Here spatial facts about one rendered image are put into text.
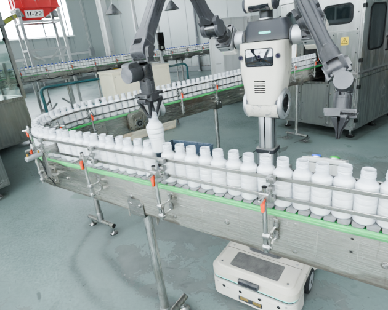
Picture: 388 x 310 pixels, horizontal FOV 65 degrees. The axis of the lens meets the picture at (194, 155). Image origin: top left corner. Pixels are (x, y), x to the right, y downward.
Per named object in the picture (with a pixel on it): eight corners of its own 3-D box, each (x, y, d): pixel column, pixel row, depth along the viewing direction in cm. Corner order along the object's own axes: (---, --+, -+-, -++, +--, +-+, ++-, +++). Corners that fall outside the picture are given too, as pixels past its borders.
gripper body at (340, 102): (356, 114, 97) (359, 91, 96) (323, 113, 102) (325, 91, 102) (358, 116, 102) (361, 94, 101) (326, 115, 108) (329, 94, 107)
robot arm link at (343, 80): (347, 55, 102) (321, 69, 106) (345, 45, 92) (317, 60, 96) (363, 87, 100) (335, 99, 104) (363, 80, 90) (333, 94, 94)
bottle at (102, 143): (105, 169, 147) (97, 137, 142) (101, 165, 152) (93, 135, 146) (116, 165, 150) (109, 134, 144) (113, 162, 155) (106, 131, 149)
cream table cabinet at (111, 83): (160, 122, 626) (151, 63, 583) (177, 127, 578) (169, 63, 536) (111, 136, 566) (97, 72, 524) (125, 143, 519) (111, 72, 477)
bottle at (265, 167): (272, 194, 108) (271, 151, 102) (278, 202, 103) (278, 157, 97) (255, 196, 108) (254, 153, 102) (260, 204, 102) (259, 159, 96)
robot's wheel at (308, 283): (300, 269, 182) (310, 273, 179) (307, 261, 195) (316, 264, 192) (297, 295, 183) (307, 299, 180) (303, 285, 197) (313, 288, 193)
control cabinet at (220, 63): (236, 96, 789) (231, 16, 721) (250, 98, 751) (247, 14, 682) (212, 103, 745) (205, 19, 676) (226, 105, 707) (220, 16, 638)
